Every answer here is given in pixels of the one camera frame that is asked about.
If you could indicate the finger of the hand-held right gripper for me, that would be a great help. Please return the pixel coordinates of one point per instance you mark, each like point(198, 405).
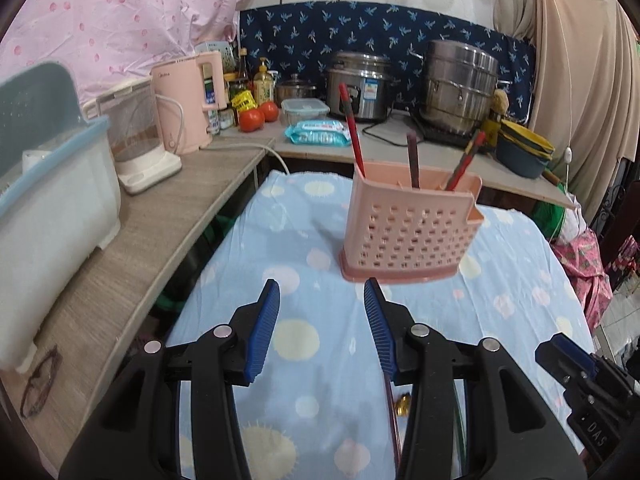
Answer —
point(575, 350)
point(555, 360)

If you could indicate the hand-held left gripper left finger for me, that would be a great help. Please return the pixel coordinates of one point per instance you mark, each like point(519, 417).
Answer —
point(262, 335)

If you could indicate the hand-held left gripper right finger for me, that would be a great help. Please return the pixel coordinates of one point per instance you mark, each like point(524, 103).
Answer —
point(380, 330)

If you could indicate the pink perforated utensil holder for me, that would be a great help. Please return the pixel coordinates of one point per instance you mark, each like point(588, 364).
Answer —
point(400, 230)

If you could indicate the red chopstick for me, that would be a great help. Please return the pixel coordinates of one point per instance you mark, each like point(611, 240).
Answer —
point(351, 127)

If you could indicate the gold flower spoon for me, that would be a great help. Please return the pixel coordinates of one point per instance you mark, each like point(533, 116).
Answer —
point(402, 406)

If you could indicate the blue spotted tablecloth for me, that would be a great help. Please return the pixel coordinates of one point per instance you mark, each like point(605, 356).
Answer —
point(310, 270)

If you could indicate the pink floral cloth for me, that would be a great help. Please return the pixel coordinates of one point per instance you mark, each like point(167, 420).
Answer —
point(585, 270)

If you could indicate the green chopstick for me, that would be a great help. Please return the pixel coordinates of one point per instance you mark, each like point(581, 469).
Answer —
point(455, 420)

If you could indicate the green cloth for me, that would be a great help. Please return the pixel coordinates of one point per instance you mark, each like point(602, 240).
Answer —
point(555, 215)

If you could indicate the dark blue bowl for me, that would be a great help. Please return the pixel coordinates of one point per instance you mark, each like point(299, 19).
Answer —
point(522, 162)

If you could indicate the black induction cooktop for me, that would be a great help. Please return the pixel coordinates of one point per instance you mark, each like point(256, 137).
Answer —
point(440, 135)

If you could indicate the blue wet wipes pack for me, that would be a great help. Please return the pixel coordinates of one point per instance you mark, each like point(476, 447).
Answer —
point(319, 133)

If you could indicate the red tomato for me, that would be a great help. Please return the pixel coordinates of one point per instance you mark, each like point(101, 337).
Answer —
point(270, 111)
point(251, 119)

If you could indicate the yellow green bowl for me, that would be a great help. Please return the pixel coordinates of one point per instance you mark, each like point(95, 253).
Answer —
point(530, 137)

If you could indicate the small white bottle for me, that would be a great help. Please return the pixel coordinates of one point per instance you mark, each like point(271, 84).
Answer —
point(214, 120)

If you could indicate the dark-framed eyeglasses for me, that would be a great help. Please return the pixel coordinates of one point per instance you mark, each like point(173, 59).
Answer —
point(42, 380)

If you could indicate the clear food container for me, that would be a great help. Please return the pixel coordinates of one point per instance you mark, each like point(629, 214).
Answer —
point(305, 111)

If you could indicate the white bin with grey-blue lid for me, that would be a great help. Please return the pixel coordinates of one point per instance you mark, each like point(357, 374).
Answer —
point(55, 240)

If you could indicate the white clear-domed appliance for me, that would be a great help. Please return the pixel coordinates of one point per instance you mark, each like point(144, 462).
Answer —
point(140, 140)

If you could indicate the jar with yellow label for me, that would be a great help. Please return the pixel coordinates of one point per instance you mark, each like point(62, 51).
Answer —
point(243, 100)

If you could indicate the steel rice cooker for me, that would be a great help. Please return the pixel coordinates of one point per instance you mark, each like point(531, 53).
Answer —
point(365, 87)

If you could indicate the pink electric kettle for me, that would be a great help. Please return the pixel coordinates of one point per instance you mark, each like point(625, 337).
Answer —
point(182, 105)

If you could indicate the small pot with glass lid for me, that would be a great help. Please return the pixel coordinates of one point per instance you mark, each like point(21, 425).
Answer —
point(296, 89)

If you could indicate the yellow oil bottle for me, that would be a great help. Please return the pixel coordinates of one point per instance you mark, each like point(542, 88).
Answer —
point(263, 82)

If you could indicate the steel steamer pot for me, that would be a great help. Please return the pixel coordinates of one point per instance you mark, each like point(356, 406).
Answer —
point(457, 87)

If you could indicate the brown loofah scrubber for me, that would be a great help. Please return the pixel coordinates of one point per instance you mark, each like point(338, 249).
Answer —
point(501, 102)

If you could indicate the dark sauce bottle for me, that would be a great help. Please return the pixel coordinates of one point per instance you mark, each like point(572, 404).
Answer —
point(243, 67)

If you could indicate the beige curtain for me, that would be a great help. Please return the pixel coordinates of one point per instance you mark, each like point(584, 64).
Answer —
point(585, 70)

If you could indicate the green white carton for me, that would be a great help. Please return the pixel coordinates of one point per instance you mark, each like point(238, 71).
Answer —
point(223, 54)

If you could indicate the navy leaf-print cloth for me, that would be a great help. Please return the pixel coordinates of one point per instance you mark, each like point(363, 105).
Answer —
point(350, 30)

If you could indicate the pink dotted cloth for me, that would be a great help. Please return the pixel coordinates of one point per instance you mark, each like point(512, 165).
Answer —
point(115, 15)

